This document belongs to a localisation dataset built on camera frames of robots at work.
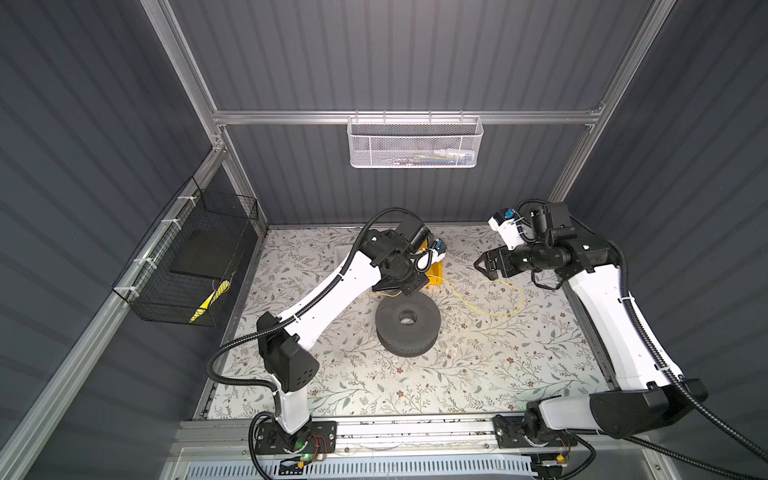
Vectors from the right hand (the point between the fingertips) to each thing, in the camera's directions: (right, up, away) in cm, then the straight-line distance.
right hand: (494, 260), depth 73 cm
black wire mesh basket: (-77, +1, +1) cm, 77 cm away
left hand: (-19, -5, +3) cm, 20 cm away
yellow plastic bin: (-10, -5, +30) cm, 32 cm away
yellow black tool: (-68, -9, -5) cm, 69 cm away
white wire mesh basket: (-15, +48, +50) cm, 71 cm away
